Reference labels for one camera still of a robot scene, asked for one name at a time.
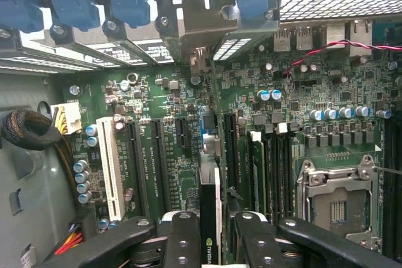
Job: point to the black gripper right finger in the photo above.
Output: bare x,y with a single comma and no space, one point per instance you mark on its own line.
260,246

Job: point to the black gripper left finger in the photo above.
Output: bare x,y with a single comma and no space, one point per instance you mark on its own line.
183,243

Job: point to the installed green RAM stick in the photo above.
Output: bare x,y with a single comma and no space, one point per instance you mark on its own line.
259,170

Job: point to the black expansion slot blue latch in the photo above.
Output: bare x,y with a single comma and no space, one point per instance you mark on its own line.
160,167

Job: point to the black long expansion slot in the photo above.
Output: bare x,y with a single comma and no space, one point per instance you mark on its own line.
230,148
138,170

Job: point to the metal CPU socket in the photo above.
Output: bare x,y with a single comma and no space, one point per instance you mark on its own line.
339,186

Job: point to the white PCI expansion slot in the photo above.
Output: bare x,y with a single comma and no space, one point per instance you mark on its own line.
110,167

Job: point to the short black expansion slot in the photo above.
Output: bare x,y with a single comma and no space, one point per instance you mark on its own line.
181,131

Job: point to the green motherboard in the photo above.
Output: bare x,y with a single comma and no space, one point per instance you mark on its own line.
163,98

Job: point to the thin metal locking lever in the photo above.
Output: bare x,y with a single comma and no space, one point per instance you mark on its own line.
389,170

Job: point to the black open PC case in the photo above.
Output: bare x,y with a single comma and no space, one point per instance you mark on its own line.
31,186

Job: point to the white power connector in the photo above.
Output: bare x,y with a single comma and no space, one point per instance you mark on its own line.
70,117

